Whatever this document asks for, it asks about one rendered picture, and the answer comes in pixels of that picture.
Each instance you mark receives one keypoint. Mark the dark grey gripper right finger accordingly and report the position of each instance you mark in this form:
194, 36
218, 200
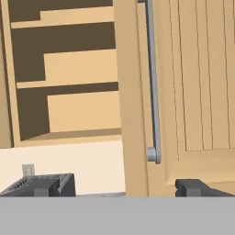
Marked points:
191, 187

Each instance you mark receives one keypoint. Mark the grey wall outlet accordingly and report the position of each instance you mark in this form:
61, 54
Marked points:
28, 170

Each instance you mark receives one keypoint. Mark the light wood cabinet door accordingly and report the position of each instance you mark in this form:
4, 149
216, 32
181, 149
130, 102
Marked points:
195, 91

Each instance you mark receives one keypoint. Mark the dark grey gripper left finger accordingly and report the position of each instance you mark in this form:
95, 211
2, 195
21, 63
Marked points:
65, 185

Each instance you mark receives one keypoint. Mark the open light wood cabinet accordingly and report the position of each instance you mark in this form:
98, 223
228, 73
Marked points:
79, 110

